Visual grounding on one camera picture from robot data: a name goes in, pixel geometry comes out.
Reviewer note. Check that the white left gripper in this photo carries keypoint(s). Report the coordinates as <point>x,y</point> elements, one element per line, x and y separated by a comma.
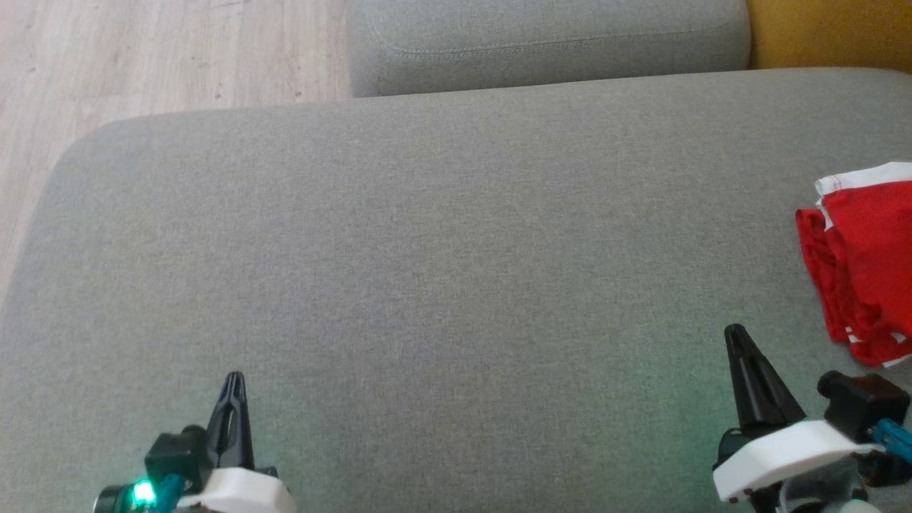
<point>242,495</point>

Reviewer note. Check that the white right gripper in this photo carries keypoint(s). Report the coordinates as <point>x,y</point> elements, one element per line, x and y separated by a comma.
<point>784,452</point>

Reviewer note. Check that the red garment with striped trim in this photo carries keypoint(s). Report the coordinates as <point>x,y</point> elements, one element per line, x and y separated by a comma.
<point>869,249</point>

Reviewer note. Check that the large grey sofa chaise cushion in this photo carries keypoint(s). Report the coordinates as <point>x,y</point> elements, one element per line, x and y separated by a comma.
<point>427,249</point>

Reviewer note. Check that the yellow sofa backrest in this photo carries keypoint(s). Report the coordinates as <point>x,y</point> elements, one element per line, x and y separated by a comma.
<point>833,28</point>

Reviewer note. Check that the wide grey sofa seat cushion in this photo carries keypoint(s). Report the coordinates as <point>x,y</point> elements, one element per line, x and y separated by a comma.
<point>534,35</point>

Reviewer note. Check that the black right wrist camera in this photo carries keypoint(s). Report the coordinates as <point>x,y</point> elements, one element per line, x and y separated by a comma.
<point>862,402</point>

